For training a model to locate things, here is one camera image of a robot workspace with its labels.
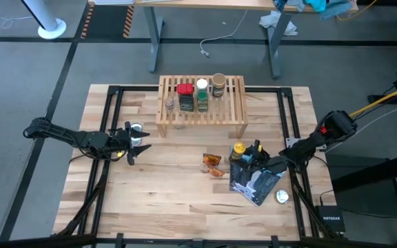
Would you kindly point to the white tower fan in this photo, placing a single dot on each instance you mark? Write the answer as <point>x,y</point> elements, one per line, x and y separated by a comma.
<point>47,19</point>

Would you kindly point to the tan-lid furikake jar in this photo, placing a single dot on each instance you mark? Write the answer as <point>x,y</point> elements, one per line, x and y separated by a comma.
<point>218,82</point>

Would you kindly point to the Yellowstone booklet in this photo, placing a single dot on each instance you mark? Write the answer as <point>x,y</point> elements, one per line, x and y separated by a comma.
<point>257,189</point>
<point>233,176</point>

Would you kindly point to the white-lid sesame jar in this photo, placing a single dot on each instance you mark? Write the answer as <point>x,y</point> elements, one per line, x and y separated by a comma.
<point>202,84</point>

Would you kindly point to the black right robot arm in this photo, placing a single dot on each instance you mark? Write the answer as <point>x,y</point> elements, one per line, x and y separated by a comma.
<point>336,125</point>

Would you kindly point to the blue cloth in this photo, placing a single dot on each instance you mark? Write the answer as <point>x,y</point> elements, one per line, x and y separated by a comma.
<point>322,5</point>

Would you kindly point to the wooden slatted shelf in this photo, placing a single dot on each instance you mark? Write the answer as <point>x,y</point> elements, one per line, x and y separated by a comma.
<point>198,124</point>

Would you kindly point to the wooden desk grey legs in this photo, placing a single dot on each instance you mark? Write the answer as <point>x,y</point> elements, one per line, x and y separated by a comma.
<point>153,41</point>

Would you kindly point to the black equipment stand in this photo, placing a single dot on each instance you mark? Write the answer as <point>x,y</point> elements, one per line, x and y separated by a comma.
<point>374,172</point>

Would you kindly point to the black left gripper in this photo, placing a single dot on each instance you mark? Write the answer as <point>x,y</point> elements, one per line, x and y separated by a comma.
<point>119,141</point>

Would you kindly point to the yellow-lid crunchy onion jar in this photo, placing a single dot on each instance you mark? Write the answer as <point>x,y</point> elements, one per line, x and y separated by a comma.
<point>238,149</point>

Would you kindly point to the green black pepper tin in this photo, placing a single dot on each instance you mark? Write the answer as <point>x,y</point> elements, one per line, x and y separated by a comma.
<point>186,103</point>

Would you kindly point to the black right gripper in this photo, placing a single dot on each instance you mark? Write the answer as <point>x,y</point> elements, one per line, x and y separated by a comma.
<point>271,163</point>

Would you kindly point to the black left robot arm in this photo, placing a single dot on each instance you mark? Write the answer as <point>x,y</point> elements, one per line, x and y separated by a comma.
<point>64,132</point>

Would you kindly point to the white cloth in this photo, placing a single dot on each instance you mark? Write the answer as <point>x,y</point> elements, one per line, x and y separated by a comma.
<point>271,19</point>

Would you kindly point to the black Netgear switch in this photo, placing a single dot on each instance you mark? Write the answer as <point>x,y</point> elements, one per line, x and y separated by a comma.
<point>330,218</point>

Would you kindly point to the small orange-rimmed round tin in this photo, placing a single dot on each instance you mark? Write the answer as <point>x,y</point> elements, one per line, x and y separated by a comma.
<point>282,196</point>

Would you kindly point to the green-lid spice jar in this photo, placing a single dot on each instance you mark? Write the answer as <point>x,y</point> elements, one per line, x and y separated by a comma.
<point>202,100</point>

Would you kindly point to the black aluminium table frame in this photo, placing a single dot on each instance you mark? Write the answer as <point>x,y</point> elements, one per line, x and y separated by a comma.
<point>114,103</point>

